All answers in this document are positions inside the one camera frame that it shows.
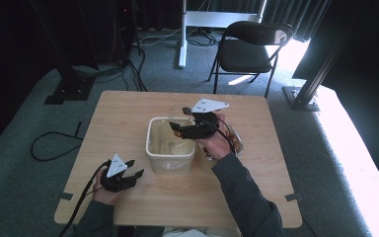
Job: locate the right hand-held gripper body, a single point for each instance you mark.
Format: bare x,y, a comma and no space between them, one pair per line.
202,125

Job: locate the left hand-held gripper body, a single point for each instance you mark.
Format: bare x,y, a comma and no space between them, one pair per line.
115,174

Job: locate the cream square plastic container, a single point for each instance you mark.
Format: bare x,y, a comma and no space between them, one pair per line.
171,163

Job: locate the person's left hand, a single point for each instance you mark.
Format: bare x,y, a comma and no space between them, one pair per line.
103,194

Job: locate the person's right hand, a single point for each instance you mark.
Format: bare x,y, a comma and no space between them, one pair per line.
215,144

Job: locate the pile of red fruits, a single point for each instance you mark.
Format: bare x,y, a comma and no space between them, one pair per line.
233,138

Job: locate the metal-rimmed perforated strainer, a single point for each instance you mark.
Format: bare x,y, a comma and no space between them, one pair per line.
238,141

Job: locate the grey tape piece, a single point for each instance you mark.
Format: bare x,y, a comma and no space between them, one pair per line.
294,197
65,196

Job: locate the black folding chair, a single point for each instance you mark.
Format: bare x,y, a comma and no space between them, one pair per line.
243,54

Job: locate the person's lap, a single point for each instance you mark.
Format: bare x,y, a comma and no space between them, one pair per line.
197,233

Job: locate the black stand with flat base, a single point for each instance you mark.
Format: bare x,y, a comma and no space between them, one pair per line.
70,89

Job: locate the black slanted metal stand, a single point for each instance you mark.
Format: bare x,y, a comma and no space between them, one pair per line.
304,97

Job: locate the white desk frame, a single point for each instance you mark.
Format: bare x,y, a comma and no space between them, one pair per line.
210,19

